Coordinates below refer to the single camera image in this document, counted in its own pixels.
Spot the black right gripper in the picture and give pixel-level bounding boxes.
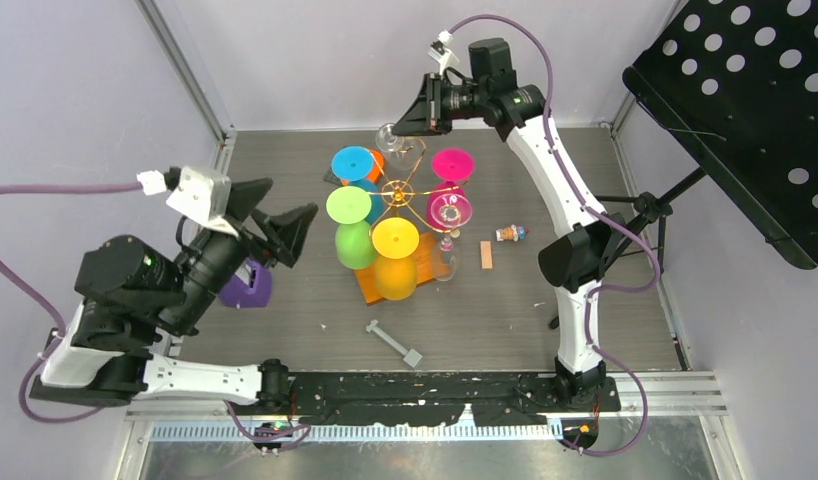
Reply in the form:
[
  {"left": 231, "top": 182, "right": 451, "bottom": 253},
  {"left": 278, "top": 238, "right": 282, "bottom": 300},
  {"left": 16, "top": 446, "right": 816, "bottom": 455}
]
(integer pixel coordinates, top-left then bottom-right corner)
[{"left": 391, "top": 73, "right": 486, "bottom": 139}]

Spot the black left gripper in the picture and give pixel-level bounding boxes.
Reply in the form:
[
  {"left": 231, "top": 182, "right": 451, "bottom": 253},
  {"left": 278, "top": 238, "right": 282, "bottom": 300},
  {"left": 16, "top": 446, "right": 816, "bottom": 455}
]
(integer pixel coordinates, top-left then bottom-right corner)
[{"left": 167, "top": 181, "right": 326, "bottom": 334}]

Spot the clear wine glass back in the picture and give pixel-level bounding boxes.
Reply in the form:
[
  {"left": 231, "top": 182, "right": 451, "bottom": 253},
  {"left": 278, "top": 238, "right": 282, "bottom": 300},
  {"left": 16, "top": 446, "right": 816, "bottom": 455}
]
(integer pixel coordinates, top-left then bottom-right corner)
[{"left": 375, "top": 123, "right": 426, "bottom": 172}]

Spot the clear wine glass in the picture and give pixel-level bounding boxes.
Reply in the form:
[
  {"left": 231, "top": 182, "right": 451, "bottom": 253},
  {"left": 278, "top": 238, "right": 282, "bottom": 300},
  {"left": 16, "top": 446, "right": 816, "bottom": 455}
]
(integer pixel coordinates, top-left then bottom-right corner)
[
  {"left": 430, "top": 195, "right": 473, "bottom": 281},
  {"left": 375, "top": 123, "right": 426, "bottom": 172}
]

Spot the pink plastic wine glass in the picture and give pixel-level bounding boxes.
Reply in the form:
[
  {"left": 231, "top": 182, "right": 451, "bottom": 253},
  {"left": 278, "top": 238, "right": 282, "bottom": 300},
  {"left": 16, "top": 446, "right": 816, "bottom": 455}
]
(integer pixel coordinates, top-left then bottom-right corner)
[{"left": 425, "top": 148, "right": 474, "bottom": 228}]

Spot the gold wire wine glass rack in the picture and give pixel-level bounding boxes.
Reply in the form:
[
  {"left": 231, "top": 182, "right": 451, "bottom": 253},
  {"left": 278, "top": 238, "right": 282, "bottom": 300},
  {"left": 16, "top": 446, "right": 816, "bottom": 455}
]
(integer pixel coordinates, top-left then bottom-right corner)
[{"left": 355, "top": 134, "right": 475, "bottom": 306}]

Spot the blue plastic wine glass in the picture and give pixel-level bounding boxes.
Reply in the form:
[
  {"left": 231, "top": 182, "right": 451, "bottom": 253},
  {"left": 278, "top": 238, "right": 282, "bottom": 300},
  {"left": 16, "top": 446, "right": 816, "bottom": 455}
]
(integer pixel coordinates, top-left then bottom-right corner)
[{"left": 326, "top": 146, "right": 385, "bottom": 228}]

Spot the green plastic wine glass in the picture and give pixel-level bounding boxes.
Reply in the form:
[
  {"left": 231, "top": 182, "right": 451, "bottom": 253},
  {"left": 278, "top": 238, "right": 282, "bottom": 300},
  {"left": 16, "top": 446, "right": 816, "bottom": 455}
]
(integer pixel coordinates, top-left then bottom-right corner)
[{"left": 326, "top": 186, "right": 376, "bottom": 270}]

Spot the orange plastic wine glass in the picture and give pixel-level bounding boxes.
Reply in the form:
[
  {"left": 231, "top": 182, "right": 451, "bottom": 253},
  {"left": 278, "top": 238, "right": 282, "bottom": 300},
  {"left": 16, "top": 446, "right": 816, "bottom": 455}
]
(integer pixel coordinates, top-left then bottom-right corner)
[{"left": 371, "top": 217, "right": 420, "bottom": 301}]

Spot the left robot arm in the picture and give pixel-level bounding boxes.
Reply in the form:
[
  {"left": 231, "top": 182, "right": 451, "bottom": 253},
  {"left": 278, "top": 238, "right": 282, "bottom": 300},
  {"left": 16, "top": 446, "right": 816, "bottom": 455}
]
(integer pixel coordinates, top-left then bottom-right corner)
[{"left": 29, "top": 178, "right": 318, "bottom": 414}]

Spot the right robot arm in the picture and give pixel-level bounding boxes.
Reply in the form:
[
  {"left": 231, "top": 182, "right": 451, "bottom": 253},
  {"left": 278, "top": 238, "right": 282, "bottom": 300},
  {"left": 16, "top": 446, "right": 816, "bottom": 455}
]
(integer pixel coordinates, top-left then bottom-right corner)
[{"left": 391, "top": 31, "right": 622, "bottom": 411}]

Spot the orange plastic bowl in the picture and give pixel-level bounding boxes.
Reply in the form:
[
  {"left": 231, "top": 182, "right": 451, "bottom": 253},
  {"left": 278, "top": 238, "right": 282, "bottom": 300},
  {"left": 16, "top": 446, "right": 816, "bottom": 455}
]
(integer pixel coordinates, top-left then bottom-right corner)
[{"left": 366, "top": 149, "right": 385, "bottom": 184}]

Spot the purple box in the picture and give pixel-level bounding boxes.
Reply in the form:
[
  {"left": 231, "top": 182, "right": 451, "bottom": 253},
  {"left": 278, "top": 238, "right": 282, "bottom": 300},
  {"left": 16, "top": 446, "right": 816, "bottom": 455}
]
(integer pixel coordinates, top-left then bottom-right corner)
[{"left": 218, "top": 259, "right": 273, "bottom": 309}]

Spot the grey lego baseplate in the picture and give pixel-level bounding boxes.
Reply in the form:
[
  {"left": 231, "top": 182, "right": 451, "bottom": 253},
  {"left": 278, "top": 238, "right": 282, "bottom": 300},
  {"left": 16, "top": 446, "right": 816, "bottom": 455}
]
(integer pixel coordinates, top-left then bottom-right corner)
[{"left": 323, "top": 170, "right": 343, "bottom": 186}]

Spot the small wooden block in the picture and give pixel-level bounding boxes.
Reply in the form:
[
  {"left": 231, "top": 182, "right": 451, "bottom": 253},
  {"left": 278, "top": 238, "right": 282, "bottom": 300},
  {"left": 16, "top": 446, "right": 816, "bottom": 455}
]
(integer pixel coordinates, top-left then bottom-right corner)
[{"left": 479, "top": 240, "right": 494, "bottom": 270}]

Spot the grey bolt tool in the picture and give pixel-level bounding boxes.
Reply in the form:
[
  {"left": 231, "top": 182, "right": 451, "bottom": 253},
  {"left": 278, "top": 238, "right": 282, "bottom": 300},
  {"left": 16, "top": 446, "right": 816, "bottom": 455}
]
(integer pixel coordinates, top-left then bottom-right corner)
[{"left": 365, "top": 319, "right": 423, "bottom": 369}]

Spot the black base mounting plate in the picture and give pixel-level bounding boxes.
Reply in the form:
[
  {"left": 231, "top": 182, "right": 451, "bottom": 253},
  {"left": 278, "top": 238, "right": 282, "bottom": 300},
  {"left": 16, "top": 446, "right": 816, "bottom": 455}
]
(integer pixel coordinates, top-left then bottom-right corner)
[{"left": 249, "top": 369, "right": 622, "bottom": 429}]

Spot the black perforated music stand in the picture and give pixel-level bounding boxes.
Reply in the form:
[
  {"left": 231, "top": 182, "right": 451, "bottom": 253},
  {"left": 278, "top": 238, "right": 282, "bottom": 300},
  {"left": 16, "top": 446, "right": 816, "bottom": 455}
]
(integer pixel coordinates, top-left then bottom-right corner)
[{"left": 622, "top": 1, "right": 818, "bottom": 270}]

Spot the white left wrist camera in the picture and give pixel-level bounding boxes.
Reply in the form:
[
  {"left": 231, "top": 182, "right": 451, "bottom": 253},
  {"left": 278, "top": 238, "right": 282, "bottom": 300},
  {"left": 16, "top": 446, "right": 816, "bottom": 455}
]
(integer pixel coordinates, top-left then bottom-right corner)
[{"left": 136, "top": 166, "right": 239, "bottom": 238}]

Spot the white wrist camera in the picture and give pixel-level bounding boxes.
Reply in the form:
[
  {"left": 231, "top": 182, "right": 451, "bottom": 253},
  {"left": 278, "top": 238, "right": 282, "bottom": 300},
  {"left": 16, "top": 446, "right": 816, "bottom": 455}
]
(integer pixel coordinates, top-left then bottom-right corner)
[
  {"left": 428, "top": 30, "right": 460, "bottom": 76},
  {"left": 136, "top": 166, "right": 239, "bottom": 238}
]

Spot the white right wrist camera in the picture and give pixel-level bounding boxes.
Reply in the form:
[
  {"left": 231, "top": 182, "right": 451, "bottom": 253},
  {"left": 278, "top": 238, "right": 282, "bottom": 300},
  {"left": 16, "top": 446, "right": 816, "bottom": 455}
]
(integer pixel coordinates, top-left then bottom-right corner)
[{"left": 428, "top": 30, "right": 460, "bottom": 76}]

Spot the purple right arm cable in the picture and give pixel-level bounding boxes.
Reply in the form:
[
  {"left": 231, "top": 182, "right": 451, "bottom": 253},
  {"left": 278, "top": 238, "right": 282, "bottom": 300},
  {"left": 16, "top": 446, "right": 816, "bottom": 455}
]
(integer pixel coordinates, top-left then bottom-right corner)
[{"left": 448, "top": 14, "right": 662, "bottom": 458}]

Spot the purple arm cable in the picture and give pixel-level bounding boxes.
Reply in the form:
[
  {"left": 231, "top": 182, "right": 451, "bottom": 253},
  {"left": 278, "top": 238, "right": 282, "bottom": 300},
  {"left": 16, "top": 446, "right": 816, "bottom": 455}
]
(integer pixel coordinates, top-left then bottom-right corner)
[
  {"left": 448, "top": 14, "right": 662, "bottom": 458},
  {"left": 0, "top": 182, "right": 145, "bottom": 425}
]

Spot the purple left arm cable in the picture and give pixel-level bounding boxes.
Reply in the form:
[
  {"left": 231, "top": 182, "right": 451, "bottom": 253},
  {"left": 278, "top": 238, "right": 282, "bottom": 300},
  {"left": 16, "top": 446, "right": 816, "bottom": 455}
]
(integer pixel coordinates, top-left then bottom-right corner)
[{"left": 0, "top": 182, "right": 145, "bottom": 425}]

